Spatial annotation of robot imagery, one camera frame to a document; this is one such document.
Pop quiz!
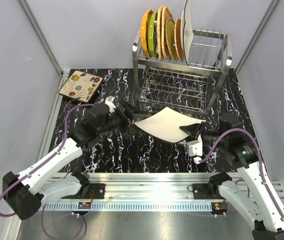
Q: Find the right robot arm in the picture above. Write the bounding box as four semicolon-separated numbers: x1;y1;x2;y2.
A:
179;113;284;240

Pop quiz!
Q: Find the right aluminium frame post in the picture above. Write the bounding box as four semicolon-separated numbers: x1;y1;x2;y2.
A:
235;0;281;75

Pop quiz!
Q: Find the orange octagonal plate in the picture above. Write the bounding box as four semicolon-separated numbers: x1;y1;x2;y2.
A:
140;9;153;57

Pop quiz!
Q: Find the floral square ceramic plate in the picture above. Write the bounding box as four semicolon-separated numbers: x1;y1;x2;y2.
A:
58;70;103;103

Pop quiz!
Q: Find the green centre wicker plate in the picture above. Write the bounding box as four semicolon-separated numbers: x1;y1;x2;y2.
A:
166;17;177;60

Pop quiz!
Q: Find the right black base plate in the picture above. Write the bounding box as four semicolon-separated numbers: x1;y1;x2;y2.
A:
192;183;220;200

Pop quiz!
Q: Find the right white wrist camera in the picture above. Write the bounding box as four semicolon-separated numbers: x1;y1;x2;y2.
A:
186;136;203;164

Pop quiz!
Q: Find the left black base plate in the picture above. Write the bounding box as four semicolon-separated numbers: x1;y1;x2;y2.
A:
76;183;106;200

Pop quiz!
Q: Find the aluminium mounting rail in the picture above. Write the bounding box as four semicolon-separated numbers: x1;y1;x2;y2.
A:
15;172;284;213

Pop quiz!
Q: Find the aluminium frame post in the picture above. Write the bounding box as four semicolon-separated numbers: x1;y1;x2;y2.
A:
235;0;281;75
17;0;64;78

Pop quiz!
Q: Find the white black-rimmed square plate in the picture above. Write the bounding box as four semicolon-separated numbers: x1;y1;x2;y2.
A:
181;0;194;65

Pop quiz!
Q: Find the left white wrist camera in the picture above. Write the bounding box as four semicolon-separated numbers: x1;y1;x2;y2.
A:
104;96;116;114

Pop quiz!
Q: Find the green dotted plate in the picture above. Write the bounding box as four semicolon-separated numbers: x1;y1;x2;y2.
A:
147;11;158;58

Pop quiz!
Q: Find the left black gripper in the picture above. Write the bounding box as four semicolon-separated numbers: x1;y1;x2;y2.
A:
98;98;149;138

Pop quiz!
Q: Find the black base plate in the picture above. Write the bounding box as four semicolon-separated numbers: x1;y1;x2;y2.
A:
192;183;220;200
76;183;106;200

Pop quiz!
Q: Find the orange wicker plate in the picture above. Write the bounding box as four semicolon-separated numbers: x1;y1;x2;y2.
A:
174;18;184;62

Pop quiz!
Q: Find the black marble pattern mat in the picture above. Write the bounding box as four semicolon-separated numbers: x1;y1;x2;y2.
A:
62;68;254;173

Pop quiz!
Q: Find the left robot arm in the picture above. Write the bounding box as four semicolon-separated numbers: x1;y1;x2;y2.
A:
0;97;150;220

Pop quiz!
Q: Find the left aluminium frame post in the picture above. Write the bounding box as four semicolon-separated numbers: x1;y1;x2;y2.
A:
17;0;64;78

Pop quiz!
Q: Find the steel two-tier dish rack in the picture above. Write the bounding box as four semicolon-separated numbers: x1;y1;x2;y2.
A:
132;29;233;115

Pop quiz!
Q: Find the large woven wicker plate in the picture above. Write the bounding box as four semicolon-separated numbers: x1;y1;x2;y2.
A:
157;5;172;61

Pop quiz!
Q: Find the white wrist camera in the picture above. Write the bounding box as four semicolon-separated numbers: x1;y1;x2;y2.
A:
186;136;203;164
104;96;116;114

